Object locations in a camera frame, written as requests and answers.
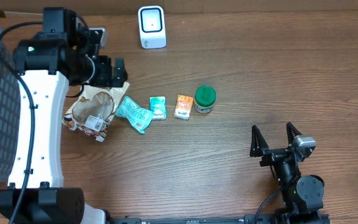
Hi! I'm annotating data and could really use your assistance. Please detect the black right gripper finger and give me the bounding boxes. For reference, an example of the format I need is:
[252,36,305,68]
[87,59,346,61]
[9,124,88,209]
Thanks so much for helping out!
[250,125,269,157]
[287,122,302,145]

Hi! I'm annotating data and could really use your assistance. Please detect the brown cookie bag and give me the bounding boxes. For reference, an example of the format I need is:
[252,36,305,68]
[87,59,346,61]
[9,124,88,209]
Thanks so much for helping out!
[62,82,130,142]

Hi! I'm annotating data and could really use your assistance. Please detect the teal snack packet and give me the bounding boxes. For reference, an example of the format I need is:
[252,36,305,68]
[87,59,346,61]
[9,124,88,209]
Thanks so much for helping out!
[115,96,153,134]

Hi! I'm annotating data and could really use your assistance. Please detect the small green white sachet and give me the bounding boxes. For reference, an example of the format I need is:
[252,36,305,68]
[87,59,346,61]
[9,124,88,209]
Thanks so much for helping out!
[150,96,167,120]

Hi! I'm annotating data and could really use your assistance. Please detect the green lid seasoning jar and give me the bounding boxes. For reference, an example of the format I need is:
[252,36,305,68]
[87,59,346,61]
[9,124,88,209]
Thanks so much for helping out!
[195,85,216,114]

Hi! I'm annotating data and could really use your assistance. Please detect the small orange sachet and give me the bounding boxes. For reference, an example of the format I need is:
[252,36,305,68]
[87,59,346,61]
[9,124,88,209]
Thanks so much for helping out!
[173,95,194,120]

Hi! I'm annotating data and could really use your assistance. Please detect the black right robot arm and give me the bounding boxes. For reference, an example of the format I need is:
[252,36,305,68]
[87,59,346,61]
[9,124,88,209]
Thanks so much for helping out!
[246,123,331,224]

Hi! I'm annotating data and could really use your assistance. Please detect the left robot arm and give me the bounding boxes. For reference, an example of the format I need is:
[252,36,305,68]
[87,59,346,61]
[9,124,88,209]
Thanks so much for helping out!
[0,7,127,223]

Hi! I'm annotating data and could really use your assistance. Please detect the white barcode scanner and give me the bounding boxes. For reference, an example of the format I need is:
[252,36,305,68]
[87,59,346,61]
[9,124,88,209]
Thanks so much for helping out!
[138,6,167,49]

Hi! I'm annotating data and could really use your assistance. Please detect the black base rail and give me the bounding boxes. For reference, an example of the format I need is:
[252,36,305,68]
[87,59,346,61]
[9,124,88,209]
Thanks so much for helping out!
[106,215,285,224]

